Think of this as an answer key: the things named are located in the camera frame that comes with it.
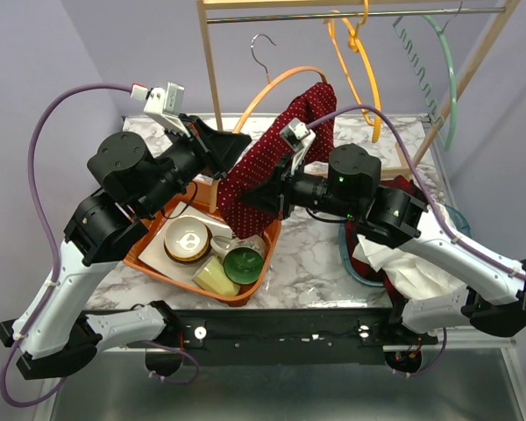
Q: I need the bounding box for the red plaid skirt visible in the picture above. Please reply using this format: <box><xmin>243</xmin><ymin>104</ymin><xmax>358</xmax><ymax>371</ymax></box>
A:
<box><xmin>348</xmin><ymin>175</ymin><xmax>426</xmax><ymax>303</ymax></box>

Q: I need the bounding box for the red polka dot garment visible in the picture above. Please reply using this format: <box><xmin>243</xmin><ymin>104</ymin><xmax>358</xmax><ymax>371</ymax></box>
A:
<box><xmin>217</xmin><ymin>82</ymin><xmax>337</xmax><ymax>239</ymax></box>

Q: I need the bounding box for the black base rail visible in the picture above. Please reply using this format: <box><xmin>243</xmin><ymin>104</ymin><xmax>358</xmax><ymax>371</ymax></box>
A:
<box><xmin>126</xmin><ymin>306</ymin><xmax>439</xmax><ymax>367</ymax></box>

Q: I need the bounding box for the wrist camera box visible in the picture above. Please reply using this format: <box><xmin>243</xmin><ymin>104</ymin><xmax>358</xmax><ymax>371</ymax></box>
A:
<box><xmin>280</xmin><ymin>118</ymin><xmax>316</xmax><ymax>175</ymax></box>
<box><xmin>144</xmin><ymin>82</ymin><xmax>190</xmax><ymax>138</ymax></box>

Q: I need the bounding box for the orange plastic bin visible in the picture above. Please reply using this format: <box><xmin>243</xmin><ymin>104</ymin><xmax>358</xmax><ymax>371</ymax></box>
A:
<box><xmin>124</xmin><ymin>178</ymin><xmax>281</xmax><ymax>307</ymax></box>

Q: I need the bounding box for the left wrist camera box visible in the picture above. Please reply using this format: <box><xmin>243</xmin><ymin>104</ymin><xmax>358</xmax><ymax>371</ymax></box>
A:
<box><xmin>144</xmin><ymin>82</ymin><xmax>190</xmax><ymax>138</ymax></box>

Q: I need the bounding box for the mint green hanger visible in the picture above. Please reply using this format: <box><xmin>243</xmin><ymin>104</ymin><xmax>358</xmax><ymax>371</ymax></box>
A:
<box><xmin>392</xmin><ymin>2</ymin><xmax>465</xmax><ymax>151</ymax></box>

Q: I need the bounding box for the white skirt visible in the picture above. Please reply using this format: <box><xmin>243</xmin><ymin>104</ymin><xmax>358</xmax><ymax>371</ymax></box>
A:
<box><xmin>352</xmin><ymin>234</ymin><xmax>465</xmax><ymax>300</ymax></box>

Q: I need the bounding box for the green floral mug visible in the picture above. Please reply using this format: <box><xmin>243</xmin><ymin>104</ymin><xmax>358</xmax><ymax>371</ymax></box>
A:
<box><xmin>223</xmin><ymin>247</ymin><xmax>265</xmax><ymax>285</ymax></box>

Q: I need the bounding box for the wooden clothes rack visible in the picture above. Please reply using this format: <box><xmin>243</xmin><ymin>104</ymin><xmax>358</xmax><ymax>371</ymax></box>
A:
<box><xmin>195</xmin><ymin>0</ymin><xmax>522</xmax><ymax>214</ymax></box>

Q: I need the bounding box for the orange hanger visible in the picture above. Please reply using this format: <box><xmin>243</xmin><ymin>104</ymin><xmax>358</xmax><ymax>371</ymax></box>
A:
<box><xmin>233</xmin><ymin>33</ymin><xmax>328</xmax><ymax>133</ymax></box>

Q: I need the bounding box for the white mug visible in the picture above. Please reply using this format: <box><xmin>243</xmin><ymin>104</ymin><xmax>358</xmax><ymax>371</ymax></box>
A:
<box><xmin>210</xmin><ymin>235</ymin><xmax>267</xmax><ymax>261</ymax></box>

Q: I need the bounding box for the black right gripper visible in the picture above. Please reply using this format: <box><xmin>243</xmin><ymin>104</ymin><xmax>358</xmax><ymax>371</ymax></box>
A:
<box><xmin>240</xmin><ymin>153</ymin><xmax>359</xmax><ymax>221</ymax></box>

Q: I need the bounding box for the yellow plastic hanger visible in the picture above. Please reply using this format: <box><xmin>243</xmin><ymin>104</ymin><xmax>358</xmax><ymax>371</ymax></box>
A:
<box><xmin>326</xmin><ymin>0</ymin><xmax>382</xmax><ymax>144</ymax></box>

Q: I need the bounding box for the yellow sponge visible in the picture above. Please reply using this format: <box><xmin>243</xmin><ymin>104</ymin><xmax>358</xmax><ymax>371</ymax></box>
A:
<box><xmin>193</xmin><ymin>256</ymin><xmax>240</xmax><ymax>297</ymax></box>

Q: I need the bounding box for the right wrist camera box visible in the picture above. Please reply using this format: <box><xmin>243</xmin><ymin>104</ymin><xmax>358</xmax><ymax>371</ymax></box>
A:
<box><xmin>280</xmin><ymin>118</ymin><xmax>316</xmax><ymax>175</ymax></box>

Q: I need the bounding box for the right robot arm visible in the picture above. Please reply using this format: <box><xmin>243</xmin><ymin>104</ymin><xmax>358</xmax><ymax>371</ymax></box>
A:
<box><xmin>240</xmin><ymin>144</ymin><xmax>526</xmax><ymax>344</ymax></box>

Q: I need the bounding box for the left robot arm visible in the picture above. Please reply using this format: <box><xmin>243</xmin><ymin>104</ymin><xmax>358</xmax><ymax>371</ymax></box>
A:
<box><xmin>0</xmin><ymin>115</ymin><xmax>251</xmax><ymax>380</ymax></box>

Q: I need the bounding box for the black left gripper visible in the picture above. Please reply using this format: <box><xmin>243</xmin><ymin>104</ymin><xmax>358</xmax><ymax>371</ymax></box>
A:
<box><xmin>138</xmin><ymin>112</ymin><xmax>252</xmax><ymax>218</ymax></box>

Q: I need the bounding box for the white square plate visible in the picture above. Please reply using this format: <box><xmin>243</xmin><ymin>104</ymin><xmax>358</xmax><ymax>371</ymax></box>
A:
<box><xmin>139</xmin><ymin>202</ymin><xmax>232</xmax><ymax>284</ymax></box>

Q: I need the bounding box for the blue transparent tray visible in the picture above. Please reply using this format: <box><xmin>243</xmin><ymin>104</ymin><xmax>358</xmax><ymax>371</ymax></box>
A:
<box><xmin>338</xmin><ymin>204</ymin><xmax>471</xmax><ymax>289</ymax></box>

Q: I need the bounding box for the white and brown bowl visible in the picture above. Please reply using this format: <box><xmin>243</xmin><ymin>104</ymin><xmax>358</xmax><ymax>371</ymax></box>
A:
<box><xmin>163</xmin><ymin>216</ymin><xmax>212</xmax><ymax>263</ymax></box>

